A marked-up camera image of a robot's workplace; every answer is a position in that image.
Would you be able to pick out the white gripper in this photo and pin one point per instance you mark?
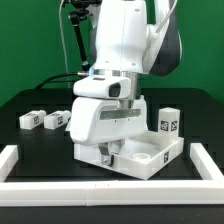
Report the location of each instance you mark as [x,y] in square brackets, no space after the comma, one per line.
[106,110]

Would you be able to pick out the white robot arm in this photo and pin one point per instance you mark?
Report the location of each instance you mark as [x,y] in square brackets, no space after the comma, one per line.
[128,46]

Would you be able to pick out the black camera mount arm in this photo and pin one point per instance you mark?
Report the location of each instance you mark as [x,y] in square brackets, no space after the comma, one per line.
[80,14]

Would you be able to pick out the white U-shaped obstacle fence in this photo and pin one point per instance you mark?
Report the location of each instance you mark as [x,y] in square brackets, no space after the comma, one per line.
[209,189]

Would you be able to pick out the white square tabletop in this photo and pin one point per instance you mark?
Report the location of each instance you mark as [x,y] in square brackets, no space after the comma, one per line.
[140,157]

